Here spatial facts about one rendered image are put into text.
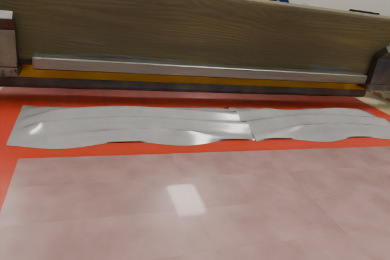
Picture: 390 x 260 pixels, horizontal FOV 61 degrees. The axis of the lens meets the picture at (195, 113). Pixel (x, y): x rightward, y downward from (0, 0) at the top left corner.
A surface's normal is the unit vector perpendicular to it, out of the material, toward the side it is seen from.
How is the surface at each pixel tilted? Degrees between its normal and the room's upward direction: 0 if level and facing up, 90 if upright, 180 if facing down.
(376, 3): 90
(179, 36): 90
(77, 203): 0
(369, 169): 0
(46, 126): 32
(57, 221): 0
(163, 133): 41
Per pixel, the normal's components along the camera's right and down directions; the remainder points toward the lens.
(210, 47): 0.29, 0.39
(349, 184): 0.13, -0.92
